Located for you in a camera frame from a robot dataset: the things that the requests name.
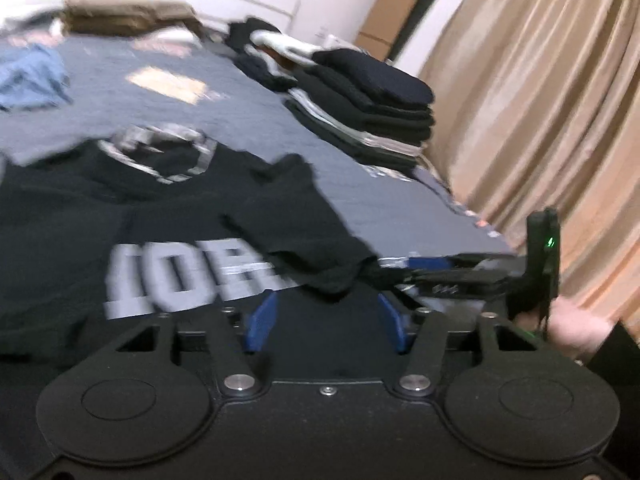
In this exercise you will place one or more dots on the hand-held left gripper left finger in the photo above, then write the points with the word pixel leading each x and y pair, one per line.
pixel 262 320

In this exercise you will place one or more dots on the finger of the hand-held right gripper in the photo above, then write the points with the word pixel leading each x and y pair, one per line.
pixel 400 277
pixel 430 261

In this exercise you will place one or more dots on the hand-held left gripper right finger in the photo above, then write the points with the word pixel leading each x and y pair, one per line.
pixel 395 325

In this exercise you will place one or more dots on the black printed t-shirt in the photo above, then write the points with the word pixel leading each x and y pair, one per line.
pixel 65 220

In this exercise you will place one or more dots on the person's right forearm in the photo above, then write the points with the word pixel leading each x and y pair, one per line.
pixel 615 370

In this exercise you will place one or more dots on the stack of folded clothes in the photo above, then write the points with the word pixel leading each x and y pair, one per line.
pixel 370 105

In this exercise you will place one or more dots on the person's right hand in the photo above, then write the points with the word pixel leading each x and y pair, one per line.
pixel 575 327

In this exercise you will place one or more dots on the beige curtain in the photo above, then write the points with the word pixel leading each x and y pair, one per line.
pixel 550 110

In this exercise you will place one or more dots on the black and white garment heap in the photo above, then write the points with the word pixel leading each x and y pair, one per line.
pixel 260 67

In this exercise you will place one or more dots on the large flat cardboard box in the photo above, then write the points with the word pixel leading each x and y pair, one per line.
pixel 395 0

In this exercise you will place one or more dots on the white pillow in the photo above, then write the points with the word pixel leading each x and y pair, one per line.
pixel 170 39

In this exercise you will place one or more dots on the white headboard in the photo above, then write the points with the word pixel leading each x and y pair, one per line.
pixel 200 0

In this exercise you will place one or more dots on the blue garment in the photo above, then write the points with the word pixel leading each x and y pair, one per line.
pixel 30 80

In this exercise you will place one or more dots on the folded olive blanket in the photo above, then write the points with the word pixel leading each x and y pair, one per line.
pixel 125 15

